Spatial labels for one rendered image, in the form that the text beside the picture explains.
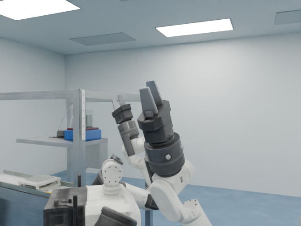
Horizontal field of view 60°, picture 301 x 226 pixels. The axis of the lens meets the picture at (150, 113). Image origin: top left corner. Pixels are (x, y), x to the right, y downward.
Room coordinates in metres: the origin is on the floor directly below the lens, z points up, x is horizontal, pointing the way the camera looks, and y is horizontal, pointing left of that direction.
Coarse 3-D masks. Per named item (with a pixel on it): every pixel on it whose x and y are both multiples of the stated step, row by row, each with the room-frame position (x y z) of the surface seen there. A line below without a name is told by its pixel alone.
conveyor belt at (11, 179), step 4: (0, 176) 2.60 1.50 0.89; (4, 176) 2.60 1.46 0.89; (8, 176) 2.60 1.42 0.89; (12, 176) 2.60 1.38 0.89; (16, 176) 2.60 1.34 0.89; (0, 180) 2.45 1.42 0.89; (4, 180) 2.45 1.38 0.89; (8, 180) 2.45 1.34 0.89; (12, 180) 2.45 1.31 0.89; (16, 180) 2.45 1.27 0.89; (16, 184) 2.32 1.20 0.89; (12, 188) 2.22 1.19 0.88; (52, 188) 2.20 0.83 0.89; (56, 188) 2.20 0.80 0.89; (60, 188) 2.20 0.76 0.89; (28, 192) 2.12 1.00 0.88; (44, 196) 2.02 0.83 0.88
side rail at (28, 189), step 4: (0, 184) 2.28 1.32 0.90; (4, 184) 2.25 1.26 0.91; (8, 184) 2.22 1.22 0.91; (12, 184) 2.20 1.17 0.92; (16, 188) 2.17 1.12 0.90; (20, 188) 2.14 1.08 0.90; (24, 188) 2.12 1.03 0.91; (28, 188) 2.09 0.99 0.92; (32, 188) 2.09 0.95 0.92; (32, 192) 2.07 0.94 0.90; (36, 192) 2.05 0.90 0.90; (40, 192) 2.02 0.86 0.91; (44, 192) 2.00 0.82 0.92; (48, 196) 1.98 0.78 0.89
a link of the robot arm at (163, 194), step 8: (152, 184) 0.62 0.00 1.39; (160, 184) 0.61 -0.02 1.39; (168, 184) 0.61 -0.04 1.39; (152, 192) 0.63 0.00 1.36; (160, 192) 0.61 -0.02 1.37; (168, 192) 0.60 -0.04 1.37; (160, 200) 0.62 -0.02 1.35; (168, 200) 0.60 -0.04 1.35; (176, 200) 0.60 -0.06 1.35; (192, 200) 0.68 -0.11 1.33; (160, 208) 0.63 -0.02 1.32; (168, 208) 0.61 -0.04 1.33; (176, 208) 0.60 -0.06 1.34; (184, 208) 0.61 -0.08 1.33; (192, 208) 0.64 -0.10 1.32; (200, 208) 0.65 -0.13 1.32; (168, 216) 0.63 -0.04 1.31; (176, 216) 0.61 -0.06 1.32; (184, 216) 0.60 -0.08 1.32; (192, 216) 0.62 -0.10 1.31
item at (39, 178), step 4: (36, 176) 2.30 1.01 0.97; (40, 176) 2.29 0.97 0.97; (44, 176) 2.29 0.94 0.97; (48, 176) 2.30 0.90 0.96; (28, 180) 2.19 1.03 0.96; (32, 180) 2.16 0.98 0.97; (36, 180) 2.16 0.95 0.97; (40, 180) 2.17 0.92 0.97; (44, 180) 2.19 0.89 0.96; (48, 184) 2.22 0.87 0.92
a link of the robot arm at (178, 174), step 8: (144, 160) 0.67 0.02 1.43; (184, 160) 0.62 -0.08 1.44; (152, 168) 0.61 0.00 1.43; (160, 168) 0.60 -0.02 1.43; (168, 168) 0.59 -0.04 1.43; (176, 168) 0.60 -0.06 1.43; (184, 168) 0.64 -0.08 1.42; (192, 168) 0.67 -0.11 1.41; (152, 176) 0.65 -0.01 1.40; (160, 176) 0.62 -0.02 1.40; (168, 176) 0.61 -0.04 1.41; (176, 176) 0.61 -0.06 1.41; (184, 176) 0.64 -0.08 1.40; (192, 176) 0.67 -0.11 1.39; (176, 184) 0.61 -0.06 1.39; (184, 184) 0.64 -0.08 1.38; (176, 192) 0.62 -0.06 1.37
